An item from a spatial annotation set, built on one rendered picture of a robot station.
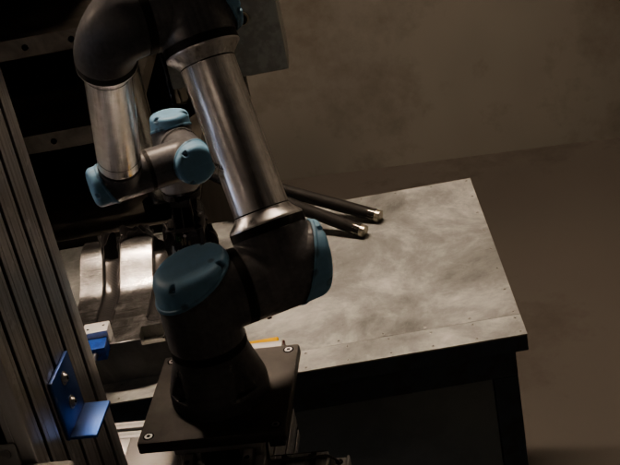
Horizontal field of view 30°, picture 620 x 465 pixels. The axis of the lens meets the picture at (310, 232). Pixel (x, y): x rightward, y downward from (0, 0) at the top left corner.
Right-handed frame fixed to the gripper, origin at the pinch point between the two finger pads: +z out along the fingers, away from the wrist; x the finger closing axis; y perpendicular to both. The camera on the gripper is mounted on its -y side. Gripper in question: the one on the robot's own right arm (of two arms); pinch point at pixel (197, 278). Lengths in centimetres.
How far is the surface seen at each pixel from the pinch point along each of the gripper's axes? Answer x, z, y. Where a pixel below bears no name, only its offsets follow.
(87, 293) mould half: -25.4, 6.8, -12.3
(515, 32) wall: 106, 25, -236
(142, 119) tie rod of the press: -16, -13, -64
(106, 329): -18.0, 4.5, 8.8
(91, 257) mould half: -24.8, 2.3, -20.4
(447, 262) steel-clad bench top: 51, 10, -15
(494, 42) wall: 98, 28, -237
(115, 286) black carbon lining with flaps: -19.4, 6.4, -13.4
